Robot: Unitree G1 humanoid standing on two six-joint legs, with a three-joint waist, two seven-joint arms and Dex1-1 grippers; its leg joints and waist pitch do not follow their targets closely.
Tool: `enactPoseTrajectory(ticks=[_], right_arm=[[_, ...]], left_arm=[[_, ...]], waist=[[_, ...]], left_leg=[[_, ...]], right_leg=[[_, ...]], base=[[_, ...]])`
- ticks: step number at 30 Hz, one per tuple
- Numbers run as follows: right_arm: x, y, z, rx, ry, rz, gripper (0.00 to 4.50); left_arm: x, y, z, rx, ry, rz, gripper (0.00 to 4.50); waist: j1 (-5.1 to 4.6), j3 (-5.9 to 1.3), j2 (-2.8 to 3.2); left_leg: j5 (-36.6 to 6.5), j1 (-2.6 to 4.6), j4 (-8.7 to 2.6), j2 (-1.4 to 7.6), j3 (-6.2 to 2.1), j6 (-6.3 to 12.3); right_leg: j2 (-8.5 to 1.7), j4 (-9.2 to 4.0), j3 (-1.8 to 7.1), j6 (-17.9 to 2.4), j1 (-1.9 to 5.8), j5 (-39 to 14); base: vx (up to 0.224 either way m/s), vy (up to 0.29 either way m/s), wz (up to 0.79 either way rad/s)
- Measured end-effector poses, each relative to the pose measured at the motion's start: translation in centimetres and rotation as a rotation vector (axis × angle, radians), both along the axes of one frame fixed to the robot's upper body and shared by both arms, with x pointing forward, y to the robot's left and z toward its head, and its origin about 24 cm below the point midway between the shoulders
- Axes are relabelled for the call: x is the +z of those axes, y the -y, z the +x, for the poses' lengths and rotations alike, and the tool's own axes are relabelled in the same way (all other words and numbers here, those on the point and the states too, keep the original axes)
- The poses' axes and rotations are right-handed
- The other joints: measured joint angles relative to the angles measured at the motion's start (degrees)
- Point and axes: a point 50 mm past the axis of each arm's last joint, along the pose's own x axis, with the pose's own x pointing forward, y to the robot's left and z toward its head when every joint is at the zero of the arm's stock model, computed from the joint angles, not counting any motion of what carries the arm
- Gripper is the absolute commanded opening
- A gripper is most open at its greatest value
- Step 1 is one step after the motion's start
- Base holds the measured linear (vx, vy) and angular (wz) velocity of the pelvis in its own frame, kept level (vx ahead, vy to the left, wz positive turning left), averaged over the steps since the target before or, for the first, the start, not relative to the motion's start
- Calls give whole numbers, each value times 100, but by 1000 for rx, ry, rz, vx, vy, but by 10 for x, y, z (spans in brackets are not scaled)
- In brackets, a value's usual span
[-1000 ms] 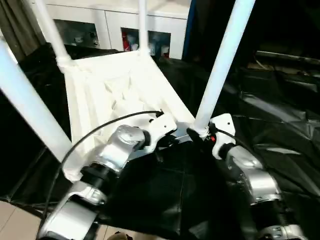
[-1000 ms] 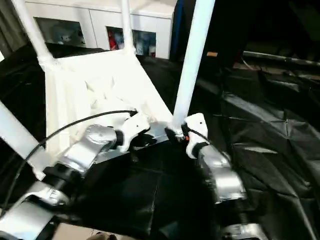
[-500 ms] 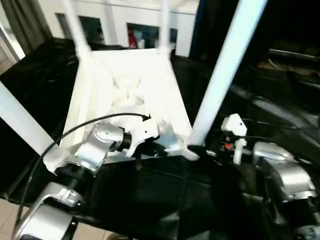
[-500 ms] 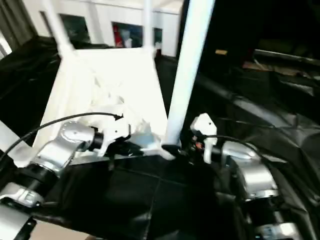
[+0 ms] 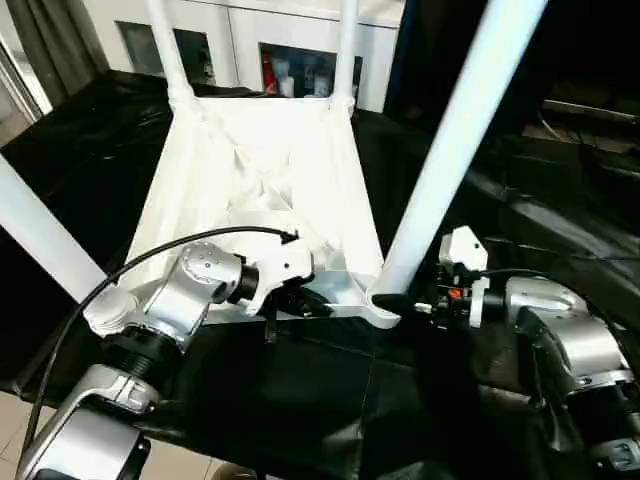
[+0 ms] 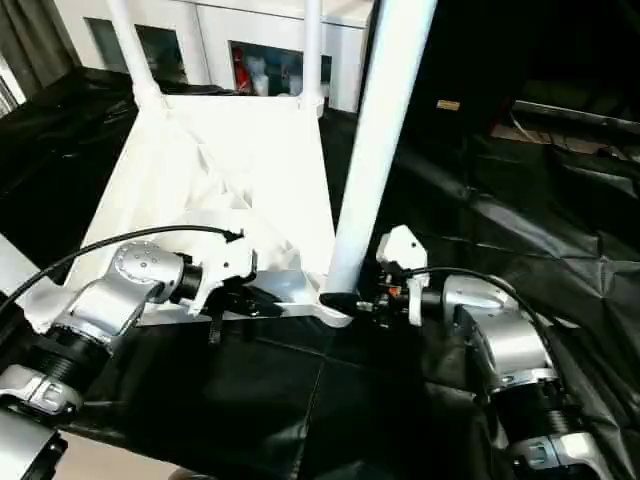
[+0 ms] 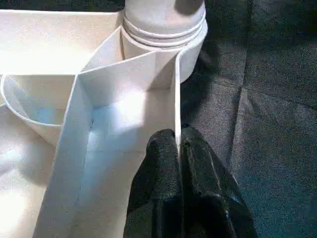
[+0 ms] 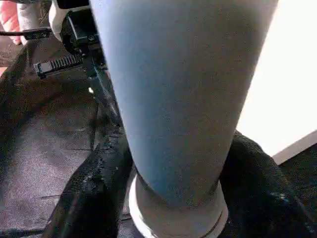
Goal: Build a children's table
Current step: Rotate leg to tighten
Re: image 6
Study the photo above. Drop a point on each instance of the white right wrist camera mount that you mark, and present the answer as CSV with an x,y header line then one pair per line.
x,y
405,250

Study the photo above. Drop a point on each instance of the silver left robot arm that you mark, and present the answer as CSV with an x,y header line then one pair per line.
x,y
115,290

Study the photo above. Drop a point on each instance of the grey curtain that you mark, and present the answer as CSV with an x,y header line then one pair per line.
x,y
35,50

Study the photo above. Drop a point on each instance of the white plastic table top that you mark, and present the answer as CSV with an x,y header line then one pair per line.
x,y
225,160

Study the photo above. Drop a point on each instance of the dark tall cabinet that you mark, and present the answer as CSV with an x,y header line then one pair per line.
x,y
525,45

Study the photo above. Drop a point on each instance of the small tan label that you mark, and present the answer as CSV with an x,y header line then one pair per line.
x,y
447,104

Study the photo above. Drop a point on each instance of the white plastic table leg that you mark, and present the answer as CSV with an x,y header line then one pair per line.
x,y
380,125
25,270
135,55
312,50

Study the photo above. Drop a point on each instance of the long black rod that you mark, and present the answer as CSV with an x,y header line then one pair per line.
x,y
575,112

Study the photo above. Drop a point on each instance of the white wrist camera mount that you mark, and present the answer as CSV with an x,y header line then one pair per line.
x,y
405,250
225,260

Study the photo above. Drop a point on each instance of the black mat cloth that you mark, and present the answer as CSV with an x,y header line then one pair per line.
x,y
300,390

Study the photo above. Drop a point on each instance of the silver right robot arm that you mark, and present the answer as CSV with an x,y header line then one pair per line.
x,y
510,340

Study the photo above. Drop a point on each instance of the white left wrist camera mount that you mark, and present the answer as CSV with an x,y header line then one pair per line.
x,y
225,260

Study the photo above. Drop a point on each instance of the white display cabinet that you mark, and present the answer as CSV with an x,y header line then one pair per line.
x,y
210,30

